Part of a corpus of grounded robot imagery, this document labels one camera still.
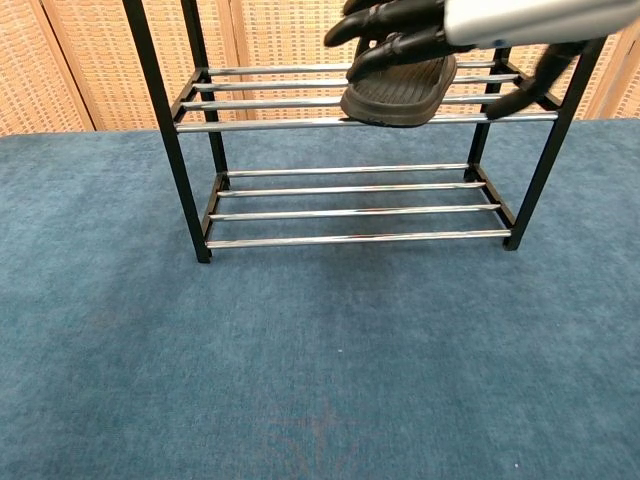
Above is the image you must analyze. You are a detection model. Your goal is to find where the black and chrome shoe rack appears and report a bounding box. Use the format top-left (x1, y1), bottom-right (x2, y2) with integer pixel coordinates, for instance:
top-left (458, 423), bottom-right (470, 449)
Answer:
top-left (122, 0), bottom-right (625, 265)

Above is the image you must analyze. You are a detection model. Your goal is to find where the blue table cloth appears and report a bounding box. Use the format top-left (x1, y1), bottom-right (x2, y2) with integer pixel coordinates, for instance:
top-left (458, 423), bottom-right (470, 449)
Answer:
top-left (0, 118), bottom-right (640, 480)

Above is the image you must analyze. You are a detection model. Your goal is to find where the silver and black right robot hand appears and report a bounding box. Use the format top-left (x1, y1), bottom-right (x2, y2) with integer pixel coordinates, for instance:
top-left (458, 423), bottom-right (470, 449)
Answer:
top-left (323, 0), bottom-right (640, 122)

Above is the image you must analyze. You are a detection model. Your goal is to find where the black rubber slipper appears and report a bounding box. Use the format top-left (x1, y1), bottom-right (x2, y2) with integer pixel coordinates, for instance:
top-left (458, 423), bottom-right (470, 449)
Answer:
top-left (339, 37), bottom-right (459, 129)

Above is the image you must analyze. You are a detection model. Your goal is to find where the woven wicker folding screen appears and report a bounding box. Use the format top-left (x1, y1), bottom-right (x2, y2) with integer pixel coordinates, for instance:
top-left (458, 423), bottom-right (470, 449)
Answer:
top-left (0, 0), bottom-right (640, 137)

